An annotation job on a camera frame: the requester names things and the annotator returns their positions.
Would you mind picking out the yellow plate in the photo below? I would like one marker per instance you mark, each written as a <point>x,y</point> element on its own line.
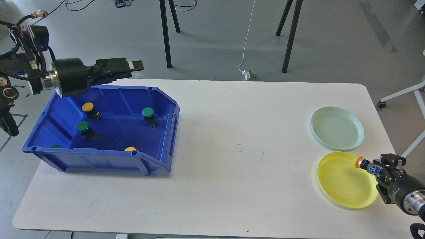
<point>344,182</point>

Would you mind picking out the light green plate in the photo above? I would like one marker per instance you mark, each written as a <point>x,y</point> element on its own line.
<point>337,128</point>

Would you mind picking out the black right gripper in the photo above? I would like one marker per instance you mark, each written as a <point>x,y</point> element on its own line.
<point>394,185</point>

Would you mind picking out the yellow button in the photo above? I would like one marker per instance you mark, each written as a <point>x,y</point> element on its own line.
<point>91,112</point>
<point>361,163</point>

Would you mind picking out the green button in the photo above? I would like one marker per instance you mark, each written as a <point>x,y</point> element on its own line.
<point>86,131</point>
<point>149,117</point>

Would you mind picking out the black tripod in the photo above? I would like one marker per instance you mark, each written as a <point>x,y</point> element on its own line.
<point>164,25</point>
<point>292,33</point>

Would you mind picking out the blue plastic bin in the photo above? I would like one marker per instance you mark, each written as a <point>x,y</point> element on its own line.
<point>122,125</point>

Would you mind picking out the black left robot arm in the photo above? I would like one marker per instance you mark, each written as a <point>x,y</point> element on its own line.
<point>32,60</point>

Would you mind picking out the black tripod left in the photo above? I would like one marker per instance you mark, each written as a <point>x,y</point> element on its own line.
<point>164,25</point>

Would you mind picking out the black tripod right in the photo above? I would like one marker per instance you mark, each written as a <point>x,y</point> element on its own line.
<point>292,33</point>

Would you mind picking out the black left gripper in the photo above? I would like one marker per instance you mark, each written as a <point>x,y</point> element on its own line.
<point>75,78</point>

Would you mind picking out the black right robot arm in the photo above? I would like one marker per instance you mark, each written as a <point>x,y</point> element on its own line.
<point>412,210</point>

